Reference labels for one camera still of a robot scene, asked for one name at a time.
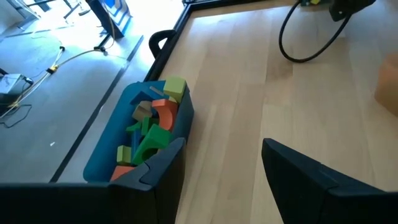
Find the blue and white box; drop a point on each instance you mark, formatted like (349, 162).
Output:
(119, 12)

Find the light green rectangular block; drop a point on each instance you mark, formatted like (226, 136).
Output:
(174, 87)

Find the teal plastic bin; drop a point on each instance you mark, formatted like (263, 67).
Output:
(102, 149)

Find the natural wood rectangular block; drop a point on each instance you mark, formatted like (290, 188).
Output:
(141, 112)

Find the grey power box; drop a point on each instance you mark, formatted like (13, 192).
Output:
(9, 85)

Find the black table clamp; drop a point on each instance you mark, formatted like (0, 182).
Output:
(155, 37)

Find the light green small block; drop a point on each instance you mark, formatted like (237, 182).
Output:
(123, 155)

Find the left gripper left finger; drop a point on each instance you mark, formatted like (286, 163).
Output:
(161, 180)

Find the green arch block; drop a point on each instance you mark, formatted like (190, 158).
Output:
(155, 137)
(146, 125)

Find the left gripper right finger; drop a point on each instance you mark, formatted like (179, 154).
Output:
(295, 180)

